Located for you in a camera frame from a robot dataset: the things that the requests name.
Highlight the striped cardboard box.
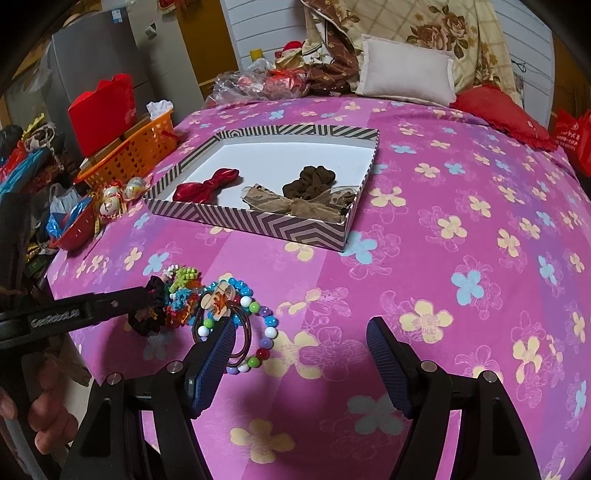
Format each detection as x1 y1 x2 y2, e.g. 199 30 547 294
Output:
143 124 380 253

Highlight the clear plastic candy bag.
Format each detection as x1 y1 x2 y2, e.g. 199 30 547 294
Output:
205 58 308 107

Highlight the white tissue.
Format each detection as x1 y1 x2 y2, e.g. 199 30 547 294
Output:
146 99 175 121

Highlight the brown scrunchie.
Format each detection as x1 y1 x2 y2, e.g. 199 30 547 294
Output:
281 165 337 201

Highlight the beige floral quilt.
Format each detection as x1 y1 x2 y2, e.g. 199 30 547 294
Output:
300 0 525 100

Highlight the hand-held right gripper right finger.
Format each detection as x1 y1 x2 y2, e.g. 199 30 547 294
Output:
366 318 541 480

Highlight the teal cloth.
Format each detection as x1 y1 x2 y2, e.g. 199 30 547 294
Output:
0 150 47 195

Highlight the orange plastic basket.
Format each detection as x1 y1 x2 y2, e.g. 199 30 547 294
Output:
76 111 178 188

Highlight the red pillow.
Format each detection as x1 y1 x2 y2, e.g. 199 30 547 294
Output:
450 85 559 152

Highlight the colourful beaded hair tie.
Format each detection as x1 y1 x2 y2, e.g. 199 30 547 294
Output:
164 264 204 326

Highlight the red bowl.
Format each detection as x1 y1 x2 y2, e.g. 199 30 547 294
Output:
48 198 98 252

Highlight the red and white plush doll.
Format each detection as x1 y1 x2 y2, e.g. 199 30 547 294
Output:
274 41 305 70

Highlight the person's left hand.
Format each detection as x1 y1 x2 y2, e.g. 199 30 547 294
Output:
0 360 63 446

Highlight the multicoloured bead bracelet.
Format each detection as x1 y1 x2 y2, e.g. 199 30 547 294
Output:
196 295 278 374

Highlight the pink floral bedsheet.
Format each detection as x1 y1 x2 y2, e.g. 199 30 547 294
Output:
46 95 591 480

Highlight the red paper box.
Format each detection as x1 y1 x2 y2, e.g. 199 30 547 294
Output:
68 74 138 158

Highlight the beige organza ribbon bow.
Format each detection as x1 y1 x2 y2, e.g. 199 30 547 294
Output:
241 184 358 217

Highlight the grey refrigerator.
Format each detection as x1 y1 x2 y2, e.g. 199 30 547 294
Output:
48 0 204 134

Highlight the white pillow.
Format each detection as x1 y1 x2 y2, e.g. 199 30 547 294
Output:
355 34 458 107

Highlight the black beaded scrunchie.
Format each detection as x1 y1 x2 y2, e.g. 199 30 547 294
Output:
127 276 169 335

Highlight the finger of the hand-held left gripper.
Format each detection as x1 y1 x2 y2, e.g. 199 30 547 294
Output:
88 285 160 321

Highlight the white plastic bag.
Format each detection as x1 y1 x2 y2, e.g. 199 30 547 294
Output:
48 183 81 213

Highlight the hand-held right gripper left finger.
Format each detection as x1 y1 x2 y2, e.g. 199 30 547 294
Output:
65 316 238 480

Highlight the brown floral quilt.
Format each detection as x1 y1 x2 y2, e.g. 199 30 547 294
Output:
302 21 365 95

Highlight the red satin hair bow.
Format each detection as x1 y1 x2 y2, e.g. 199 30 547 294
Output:
173 167 241 202

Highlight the red plastic bag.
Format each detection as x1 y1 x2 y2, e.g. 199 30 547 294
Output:
549 109 591 178

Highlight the brown hair ties wooden charm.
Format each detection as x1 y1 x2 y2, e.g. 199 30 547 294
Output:
191 281 259 365

